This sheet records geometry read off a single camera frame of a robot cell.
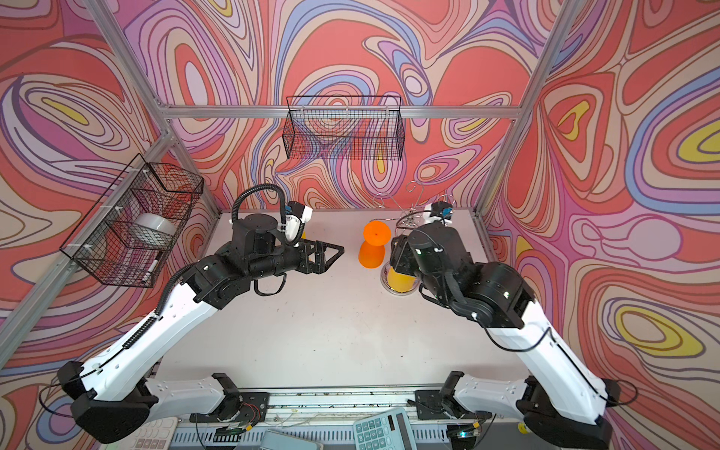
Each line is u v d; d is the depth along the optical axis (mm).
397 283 792
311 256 557
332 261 585
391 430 689
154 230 700
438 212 479
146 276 704
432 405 736
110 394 376
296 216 551
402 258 488
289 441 650
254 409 723
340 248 605
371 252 817
